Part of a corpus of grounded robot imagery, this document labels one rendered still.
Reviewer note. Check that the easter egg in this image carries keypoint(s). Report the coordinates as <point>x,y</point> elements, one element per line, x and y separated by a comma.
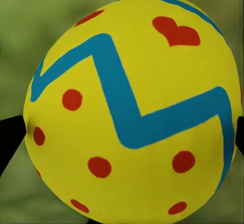
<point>131,117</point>

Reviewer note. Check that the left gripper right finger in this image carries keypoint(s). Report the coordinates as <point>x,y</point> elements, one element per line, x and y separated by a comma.
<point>240,134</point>

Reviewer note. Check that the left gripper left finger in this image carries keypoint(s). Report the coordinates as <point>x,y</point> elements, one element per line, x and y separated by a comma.
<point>12,132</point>

